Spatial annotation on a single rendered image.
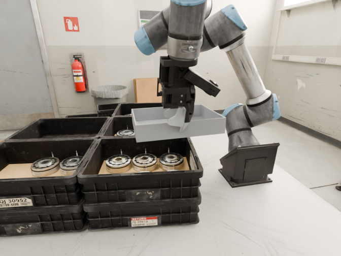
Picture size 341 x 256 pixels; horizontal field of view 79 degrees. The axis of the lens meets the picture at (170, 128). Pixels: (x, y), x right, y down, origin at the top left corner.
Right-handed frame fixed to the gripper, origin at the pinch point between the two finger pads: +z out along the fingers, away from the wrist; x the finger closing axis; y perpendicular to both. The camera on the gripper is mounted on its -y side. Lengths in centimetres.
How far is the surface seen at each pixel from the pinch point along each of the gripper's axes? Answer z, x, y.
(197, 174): 15.5, 5.2, -4.7
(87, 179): 16.9, -1.9, 28.6
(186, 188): 21.7, 4.9, -2.1
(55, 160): 30, -28, 44
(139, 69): 92, -309, -38
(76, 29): 33, -328, 55
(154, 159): 27.1, -16.2, 4.2
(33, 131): 34, -58, 59
